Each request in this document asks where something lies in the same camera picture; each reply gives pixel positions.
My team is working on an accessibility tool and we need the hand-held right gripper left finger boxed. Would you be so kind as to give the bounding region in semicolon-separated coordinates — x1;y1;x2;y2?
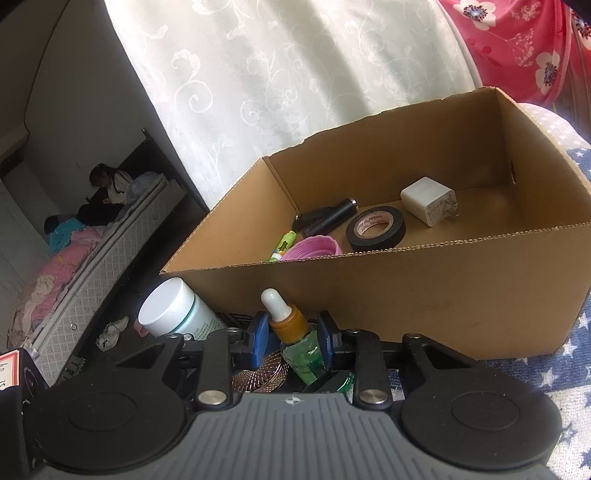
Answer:
117;312;271;413

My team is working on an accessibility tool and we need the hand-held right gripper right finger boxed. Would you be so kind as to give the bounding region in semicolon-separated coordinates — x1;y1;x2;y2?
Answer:
317;311;467;413

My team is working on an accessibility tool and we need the green dropper bottle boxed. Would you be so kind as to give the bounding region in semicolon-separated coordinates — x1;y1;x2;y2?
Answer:
261;287;356;393

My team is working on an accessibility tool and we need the dark jar with gold lid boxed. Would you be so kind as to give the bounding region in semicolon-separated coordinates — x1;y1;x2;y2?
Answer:
231;348;296;393

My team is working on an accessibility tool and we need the pink plastic lid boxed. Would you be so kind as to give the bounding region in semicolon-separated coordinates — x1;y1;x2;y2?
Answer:
279;234;345;262

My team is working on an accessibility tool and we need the green glue stick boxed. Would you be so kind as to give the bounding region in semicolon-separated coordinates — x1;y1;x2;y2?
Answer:
269;230;297;263

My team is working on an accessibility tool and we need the white plastic bottle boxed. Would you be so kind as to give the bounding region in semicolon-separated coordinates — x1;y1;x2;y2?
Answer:
137;277;227;342

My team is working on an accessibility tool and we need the black tape roll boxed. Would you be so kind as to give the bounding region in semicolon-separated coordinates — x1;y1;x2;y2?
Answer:
345;206;407;252

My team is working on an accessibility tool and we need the brown cardboard box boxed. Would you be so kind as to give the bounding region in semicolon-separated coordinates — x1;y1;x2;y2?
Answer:
159;87;591;361

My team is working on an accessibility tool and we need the black lipstick tube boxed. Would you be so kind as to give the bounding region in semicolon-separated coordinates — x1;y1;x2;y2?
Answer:
307;198;359;234

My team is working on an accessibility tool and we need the white wall charger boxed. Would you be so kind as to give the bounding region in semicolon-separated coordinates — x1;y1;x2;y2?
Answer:
400;176;459;228

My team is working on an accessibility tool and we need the white shoe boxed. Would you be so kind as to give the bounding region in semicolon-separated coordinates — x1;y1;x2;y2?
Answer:
96;316;130;352

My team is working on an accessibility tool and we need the white mattress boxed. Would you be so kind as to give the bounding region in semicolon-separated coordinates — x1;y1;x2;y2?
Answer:
28;178;190;384

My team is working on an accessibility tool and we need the pink blanket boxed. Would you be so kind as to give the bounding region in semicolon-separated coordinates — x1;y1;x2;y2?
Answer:
9;226;107;337

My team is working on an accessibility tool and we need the dark bed headboard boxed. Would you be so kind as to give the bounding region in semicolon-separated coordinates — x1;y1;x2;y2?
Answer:
117;129;211;217

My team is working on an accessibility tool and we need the blue star-print blanket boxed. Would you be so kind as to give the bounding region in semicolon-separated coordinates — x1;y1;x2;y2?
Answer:
392;104;591;462

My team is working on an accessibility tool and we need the white patterned curtain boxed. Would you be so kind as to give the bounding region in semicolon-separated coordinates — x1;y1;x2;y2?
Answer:
104;0;481;213

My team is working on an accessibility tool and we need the red floral cloth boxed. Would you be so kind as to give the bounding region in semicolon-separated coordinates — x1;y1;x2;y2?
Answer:
436;0;591;112

